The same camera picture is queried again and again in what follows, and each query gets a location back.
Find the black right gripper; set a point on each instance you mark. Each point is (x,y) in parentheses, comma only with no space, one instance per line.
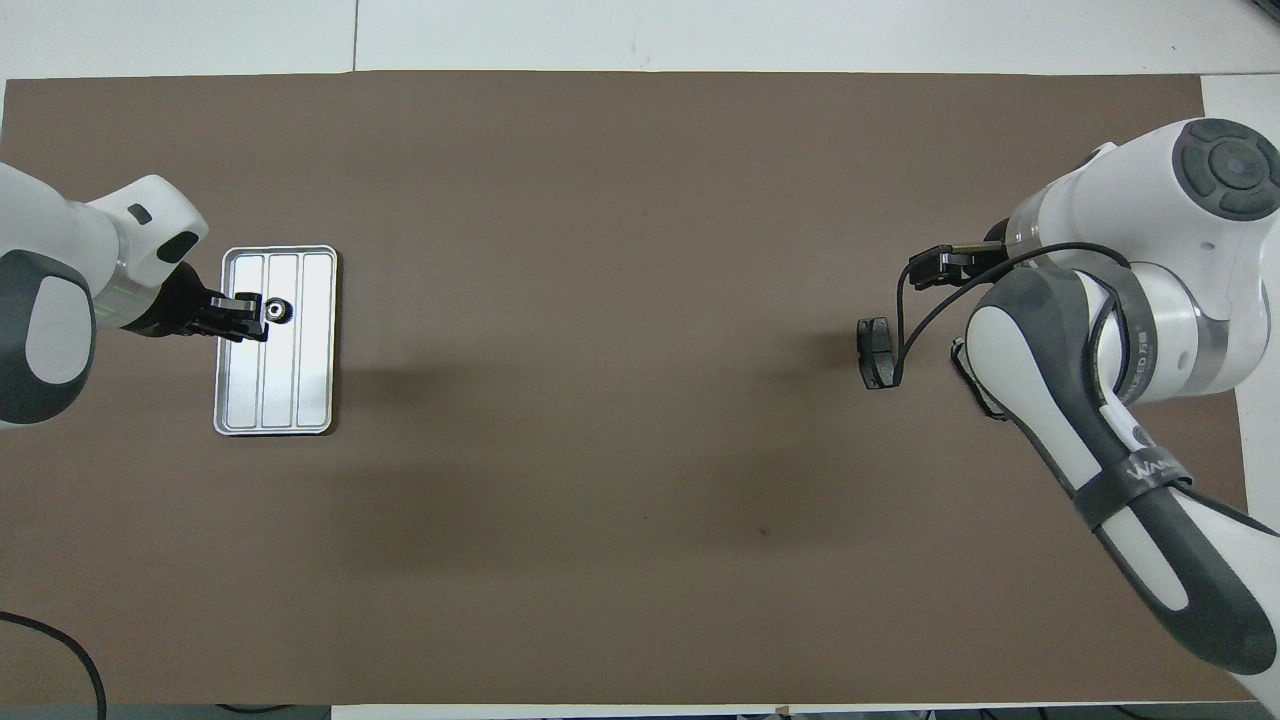
(980,260)

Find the large black bearing gear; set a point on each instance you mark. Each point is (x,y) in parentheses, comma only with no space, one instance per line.
(278,311)

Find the brown table mat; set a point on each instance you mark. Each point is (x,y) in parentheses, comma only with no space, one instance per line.
(640,200)

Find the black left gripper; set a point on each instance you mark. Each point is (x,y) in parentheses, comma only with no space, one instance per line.
(185,310)

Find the dark grey brake pad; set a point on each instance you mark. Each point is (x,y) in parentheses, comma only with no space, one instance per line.
(878,345)
(990,407)

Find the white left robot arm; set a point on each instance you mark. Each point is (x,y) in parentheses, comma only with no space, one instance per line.
(60,330)

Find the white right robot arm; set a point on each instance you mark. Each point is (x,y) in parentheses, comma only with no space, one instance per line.
(1150,330)

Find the silver metal tray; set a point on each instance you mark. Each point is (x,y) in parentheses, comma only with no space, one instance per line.
(300,380)

